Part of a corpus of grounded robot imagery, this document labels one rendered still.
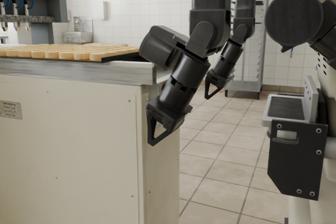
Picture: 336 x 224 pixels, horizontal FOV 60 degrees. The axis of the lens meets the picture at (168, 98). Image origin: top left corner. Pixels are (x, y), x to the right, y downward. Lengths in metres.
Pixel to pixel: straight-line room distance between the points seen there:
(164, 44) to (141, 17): 5.01
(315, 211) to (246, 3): 0.57
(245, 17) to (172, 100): 0.46
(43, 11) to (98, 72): 0.80
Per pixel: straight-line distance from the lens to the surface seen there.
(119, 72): 0.86
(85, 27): 6.22
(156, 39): 0.53
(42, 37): 1.71
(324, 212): 0.72
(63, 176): 1.11
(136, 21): 5.59
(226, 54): 0.93
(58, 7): 1.61
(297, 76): 4.90
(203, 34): 0.48
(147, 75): 0.82
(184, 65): 0.51
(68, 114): 1.00
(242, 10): 0.92
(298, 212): 0.79
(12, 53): 1.11
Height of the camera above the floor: 1.00
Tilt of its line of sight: 14 degrees down
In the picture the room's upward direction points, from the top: straight up
